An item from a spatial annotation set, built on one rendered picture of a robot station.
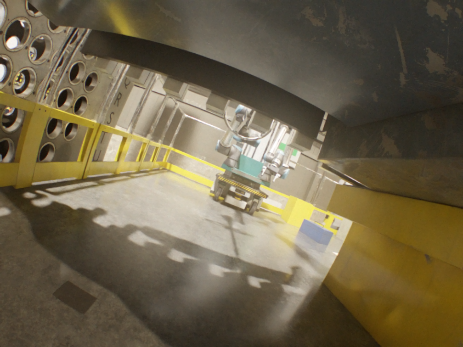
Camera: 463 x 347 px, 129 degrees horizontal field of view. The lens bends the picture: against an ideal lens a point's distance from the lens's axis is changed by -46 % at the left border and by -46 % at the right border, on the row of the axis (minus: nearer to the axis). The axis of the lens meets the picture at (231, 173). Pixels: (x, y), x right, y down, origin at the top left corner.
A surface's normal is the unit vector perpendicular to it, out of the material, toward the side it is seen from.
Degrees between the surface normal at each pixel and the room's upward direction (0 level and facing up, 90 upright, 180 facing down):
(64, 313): 0
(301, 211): 90
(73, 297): 0
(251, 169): 90
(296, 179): 90
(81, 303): 0
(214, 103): 90
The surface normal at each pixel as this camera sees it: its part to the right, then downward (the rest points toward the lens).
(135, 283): 0.39, -0.92
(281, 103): 0.07, 0.05
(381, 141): -0.92, -0.38
